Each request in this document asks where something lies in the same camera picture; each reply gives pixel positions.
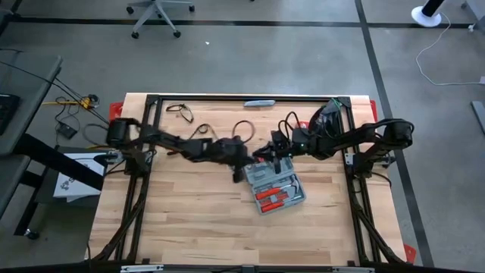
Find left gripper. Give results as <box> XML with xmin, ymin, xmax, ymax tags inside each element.
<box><xmin>210</xmin><ymin>136</ymin><xmax>255</xmax><ymax>184</ymax></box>

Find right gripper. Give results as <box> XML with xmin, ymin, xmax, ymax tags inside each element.
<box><xmin>252</xmin><ymin>127</ymin><xmax>316</xmax><ymax>175</ymax></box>

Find grey plastic tool case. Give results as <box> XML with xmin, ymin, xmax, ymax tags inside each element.
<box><xmin>242</xmin><ymin>155</ymin><xmax>308</xmax><ymax>216</ymax></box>

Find red handled bit driver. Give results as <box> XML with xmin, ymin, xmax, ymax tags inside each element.
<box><xmin>255</xmin><ymin>187</ymin><xmax>283</xmax><ymax>201</ymax></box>

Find grey utility knife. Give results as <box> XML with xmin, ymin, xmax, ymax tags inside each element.
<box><xmin>243</xmin><ymin>99</ymin><xmax>277</xmax><ymax>108</ymax></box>

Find black work glove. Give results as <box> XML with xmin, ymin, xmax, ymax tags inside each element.
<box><xmin>321</xmin><ymin>108</ymin><xmax>342</xmax><ymax>141</ymax></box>
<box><xmin>308</xmin><ymin>107</ymin><xmax>329</xmax><ymax>140</ymax></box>

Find black safety glasses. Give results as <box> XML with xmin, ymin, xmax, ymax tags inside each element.
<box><xmin>165</xmin><ymin>103</ymin><xmax>196</xmax><ymax>124</ymax></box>

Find grey office chair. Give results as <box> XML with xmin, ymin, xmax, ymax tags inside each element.
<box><xmin>126</xmin><ymin>0</ymin><xmax>196</xmax><ymax>40</ymax></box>

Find black power adapter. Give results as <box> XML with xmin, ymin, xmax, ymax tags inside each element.
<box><xmin>55</xmin><ymin>122</ymin><xmax>80</xmax><ymax>140</ymax></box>

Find black desk support beam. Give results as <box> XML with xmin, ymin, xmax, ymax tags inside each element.
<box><xmin>14</xmin><ymin>132</ymin><xmax>106</xmax><ymax>192</ymax></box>

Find white round floor stand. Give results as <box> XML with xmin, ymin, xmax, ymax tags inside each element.
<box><xmin>411</xmin><ymin>0</ymin><xmax>452</xmax><ymax>29</ymax></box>

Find black desk caster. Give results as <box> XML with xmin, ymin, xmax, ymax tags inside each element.
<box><xmin>23</xmin><ymin>226</ymin><xmax>41</xmax><ymax>241</ymax></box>

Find grey metal floor foot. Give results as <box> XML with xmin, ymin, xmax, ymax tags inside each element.
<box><xmin>471</xmin><ymin>99</ymin><xmax>485</xmax><ymax>134</ymax></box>

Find grey desk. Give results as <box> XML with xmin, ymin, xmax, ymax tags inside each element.
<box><xmin>0</xmin><ymin>154</ymin><xmax>32</xmax><ymax>219</ymax></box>
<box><xmin>0</xmin><ymin>49</ymin><xmax>64</xmax><ymax>157</ymax></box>

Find black keyboard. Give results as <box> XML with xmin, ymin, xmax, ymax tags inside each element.
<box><xmin>0</xmin><ymin>93</ymin><xmax>22</xmax><ymax>137</ymax></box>

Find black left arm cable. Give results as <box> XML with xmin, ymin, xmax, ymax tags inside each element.
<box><xmin>189</xmin><ymin>120</ymin><xmax>256</xmax><ymax>145</ymax></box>

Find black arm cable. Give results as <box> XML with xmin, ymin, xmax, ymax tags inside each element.
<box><xmin>278</xmin><ymin>110</ymin><xmax>304</xmax><ymax>133</ymax></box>
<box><xmin>189</xmin><ymin>120</ymin><xmax>256</xmax><ymax>145</ymax></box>

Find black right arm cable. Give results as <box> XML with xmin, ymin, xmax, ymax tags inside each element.
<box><xmin>278</xmin><ymin>110</ymin><xmax>304</xmax><ymax>133</ymax></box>

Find black aluminium table frame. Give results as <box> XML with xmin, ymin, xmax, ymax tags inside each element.
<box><xmin>85</xmin><ymin>93</ymin><xmax>409</xmax><ymax>266</ymax></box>

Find silver metal bracket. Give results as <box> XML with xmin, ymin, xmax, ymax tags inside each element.
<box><xmin>331</xmin><ymin>266</ymin><xmax>376</xmax><ymax>273</ymax></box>
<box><xmin>120</xmin><ymin>264</ymin><xmax>164</xmax><ymax>273</ymax></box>

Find yellow cable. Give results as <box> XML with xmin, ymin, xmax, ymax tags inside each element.
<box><xmin>41</xmin><ymin>94</ymin><xmax>100</xmax><ymax>111</ymax></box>

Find long black floor cable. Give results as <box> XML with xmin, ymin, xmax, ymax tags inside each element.
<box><xmin>0</xmin><ymin>60</ymin><xmax>111</xmax><ymax>124</ymax></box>

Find white floor cable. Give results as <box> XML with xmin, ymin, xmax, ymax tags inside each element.
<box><xmin>415</xmin><ymin>13</ymin><xmax>485</xmax><ymax>87</ymax></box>

